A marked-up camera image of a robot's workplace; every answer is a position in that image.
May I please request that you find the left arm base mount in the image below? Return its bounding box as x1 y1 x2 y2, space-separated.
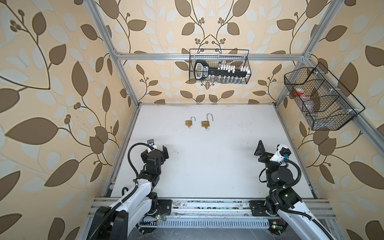
131 198 173 217

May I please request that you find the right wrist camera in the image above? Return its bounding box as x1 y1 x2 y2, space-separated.
270 145 292 166

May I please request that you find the large brass padlock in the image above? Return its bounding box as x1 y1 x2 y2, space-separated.
202 113 214 128

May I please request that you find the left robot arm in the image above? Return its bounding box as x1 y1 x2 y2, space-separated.
87 143 169 240

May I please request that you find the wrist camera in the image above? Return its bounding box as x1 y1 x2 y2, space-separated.
270 145 292 166
147 139 157 149

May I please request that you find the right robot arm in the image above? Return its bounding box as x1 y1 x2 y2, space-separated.
254 140 335 240

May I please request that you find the small brass padlock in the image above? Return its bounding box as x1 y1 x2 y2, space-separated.
185 117 196 127

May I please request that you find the red capped jar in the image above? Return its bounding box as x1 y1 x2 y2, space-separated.
293 88 306 97

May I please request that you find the black socket set holder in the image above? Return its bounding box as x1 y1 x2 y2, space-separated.
190 60 252 82

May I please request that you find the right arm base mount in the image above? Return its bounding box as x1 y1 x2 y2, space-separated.
249 200 280 218

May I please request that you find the back wire basket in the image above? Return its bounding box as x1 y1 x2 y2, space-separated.
189 48 252 85

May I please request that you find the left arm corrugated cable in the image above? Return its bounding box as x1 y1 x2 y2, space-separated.
88 142 154 240

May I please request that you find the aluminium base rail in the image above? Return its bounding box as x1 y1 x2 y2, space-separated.
86 197 337 218

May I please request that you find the right wire basket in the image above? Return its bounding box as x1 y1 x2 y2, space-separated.
284 63 366 131

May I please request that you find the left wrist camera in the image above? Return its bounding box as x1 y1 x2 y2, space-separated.
147 139 157 149

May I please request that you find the wire basket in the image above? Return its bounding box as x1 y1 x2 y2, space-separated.
284 63 366 131
189 48 252 85

